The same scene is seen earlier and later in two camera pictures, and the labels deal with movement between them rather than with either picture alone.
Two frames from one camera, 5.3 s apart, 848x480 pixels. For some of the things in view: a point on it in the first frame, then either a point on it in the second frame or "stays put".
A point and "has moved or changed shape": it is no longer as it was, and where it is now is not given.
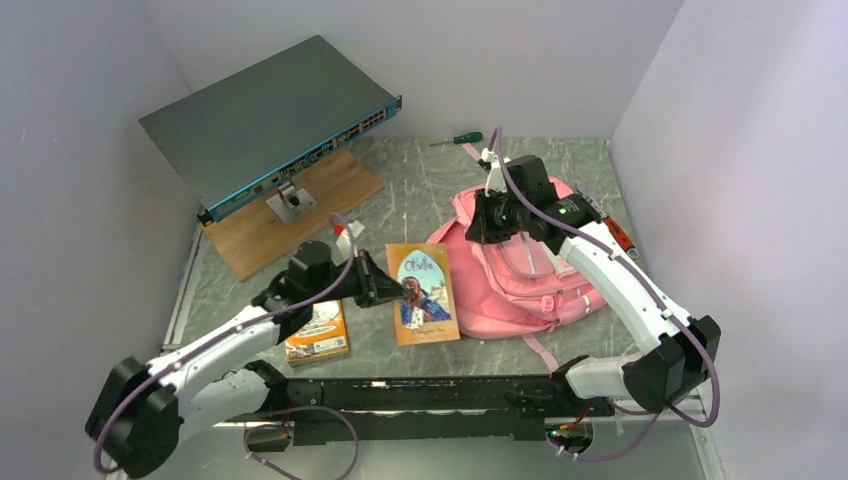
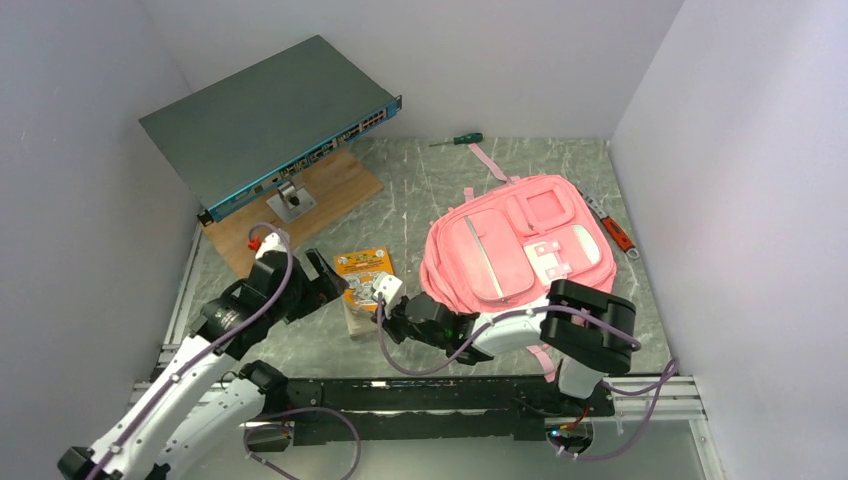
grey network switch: [238, 137] stays put
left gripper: [375, 285] to [325, 288]
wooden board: [253, 234] stays put
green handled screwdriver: [472, 137] stays put
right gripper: [480, 229] to [389, 317]
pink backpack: [516, 287] has moved or changed shape
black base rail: [425, 409] stays put
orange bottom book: [323, 337] has moved or changed shape
